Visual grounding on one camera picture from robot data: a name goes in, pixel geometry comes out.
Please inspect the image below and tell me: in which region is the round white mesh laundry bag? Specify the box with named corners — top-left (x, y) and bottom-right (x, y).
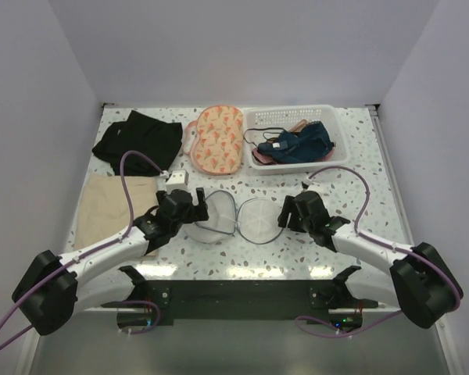
top-left (183, 190), bottom-right (283, 245)

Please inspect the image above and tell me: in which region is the tulip print mesh laundry bag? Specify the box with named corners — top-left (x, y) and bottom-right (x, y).
top-left (183, 105), bottom-right (243, 176)

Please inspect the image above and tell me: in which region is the navy blue lace bra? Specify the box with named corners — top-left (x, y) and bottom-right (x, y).
top-left (256, 120), bottom-right (335, 164)

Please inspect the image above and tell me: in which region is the black garment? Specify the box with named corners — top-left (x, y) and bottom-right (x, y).
top-left (92, 111), bottom-right (183, 175)

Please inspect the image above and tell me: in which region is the white plastic basket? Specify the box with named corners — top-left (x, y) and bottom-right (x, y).
top-left (243, 105), bottom-right (350, 175)

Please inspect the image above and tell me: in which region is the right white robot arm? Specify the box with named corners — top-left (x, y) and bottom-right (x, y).
top-left (277, 190), bottom-right (464, 329)

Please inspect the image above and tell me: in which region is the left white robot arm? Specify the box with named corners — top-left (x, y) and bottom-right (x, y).
top-left (12, 187), bottom-right (209, 336)

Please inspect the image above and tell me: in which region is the pink beige bra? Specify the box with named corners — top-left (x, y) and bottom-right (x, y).
top-left (288, 120), bottom-right (310, 134)

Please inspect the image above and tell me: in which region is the beige folded garment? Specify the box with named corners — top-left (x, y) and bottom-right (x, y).
top-left (73, 173), bottom-right (157, 250)

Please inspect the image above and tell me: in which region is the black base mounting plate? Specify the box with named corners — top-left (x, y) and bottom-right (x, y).
top-left (107, 267), bottom-right (378, 331)

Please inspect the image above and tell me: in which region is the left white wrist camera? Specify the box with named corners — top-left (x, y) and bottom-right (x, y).
top-left (159, 170), bottom-right (189, 193)

